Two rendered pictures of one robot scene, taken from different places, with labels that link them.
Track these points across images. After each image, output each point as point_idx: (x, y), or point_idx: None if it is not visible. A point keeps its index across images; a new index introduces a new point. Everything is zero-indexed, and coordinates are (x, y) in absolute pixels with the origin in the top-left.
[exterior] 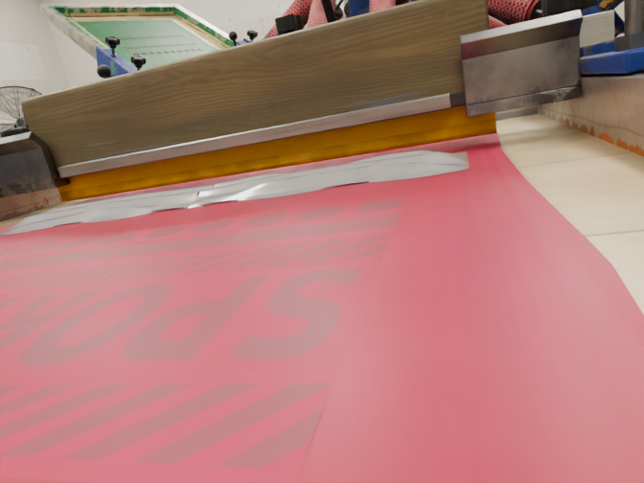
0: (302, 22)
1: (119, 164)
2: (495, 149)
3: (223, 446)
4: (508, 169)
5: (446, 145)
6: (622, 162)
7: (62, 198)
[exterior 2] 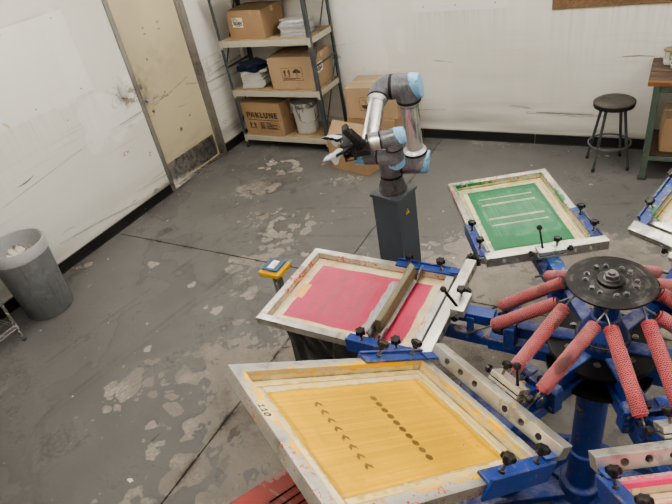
0: (460, 292)
1: None
2: None
3: (323, 313)
4: (355, 331)
5: (387, 333)
6: None
7: None
